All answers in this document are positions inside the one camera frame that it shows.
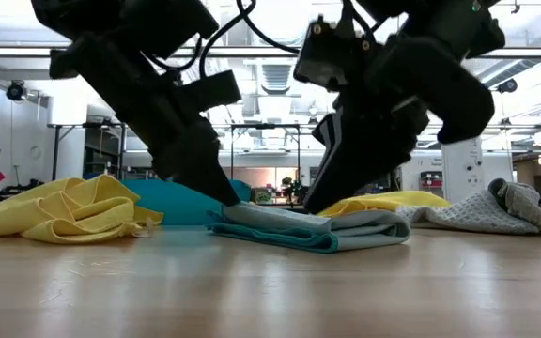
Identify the light blue teal-edged towel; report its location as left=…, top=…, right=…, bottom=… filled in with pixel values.
left=206, top=201, right=411, bottom=254

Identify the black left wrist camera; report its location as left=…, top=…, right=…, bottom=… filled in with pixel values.
left=179, top=69, right=243, bottom=113

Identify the grey microfiber towel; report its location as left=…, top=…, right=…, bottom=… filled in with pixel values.
left=396, top=177, right=541, bottom=236

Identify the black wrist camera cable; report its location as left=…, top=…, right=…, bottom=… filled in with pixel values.
left=235, top=0, right=301, bottom=54
left=146, top=0, right=257, bottom=79

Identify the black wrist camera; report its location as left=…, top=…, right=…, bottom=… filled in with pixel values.
left=179, top=69, right=243, bottom=113
left=292, top=16, right=373, bottom=93

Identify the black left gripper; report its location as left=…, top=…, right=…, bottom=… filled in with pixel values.
left=49, top=35, right=242, bottom=207

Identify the yellow microfiber towel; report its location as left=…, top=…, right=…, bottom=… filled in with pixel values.
left=0, top=174, right=164, bottom=245
left=317, top=190, right=453, bottom=218

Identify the ceiling vent grille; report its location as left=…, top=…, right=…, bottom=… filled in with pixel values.
left=258, top=62, right=296, bottom=97

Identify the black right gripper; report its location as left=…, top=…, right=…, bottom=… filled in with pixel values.
left=303, top=35, right=496, bottom=215

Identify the silver ceiling air duct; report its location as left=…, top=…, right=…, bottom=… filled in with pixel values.
left=244, top=0, right=314, bottom=48

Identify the teal plastic bin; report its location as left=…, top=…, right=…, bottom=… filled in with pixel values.
left=119, top=177, right=253, bottom=226

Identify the red tool cart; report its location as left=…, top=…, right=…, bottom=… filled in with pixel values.
left=419, top=171, right=443, bottom=192

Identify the black ceiling-mounted camera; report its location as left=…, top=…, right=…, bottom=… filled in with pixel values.
left=496, top=78, right=518, bottom=95
left=6, top=80, right=26, bottom=102

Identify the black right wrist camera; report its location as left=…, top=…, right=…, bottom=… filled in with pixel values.
left=292, top=16, right=373, bottom=93

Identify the white pillar cabinet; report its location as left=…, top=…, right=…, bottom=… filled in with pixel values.
left=441, top=135, right=484, bottom=204

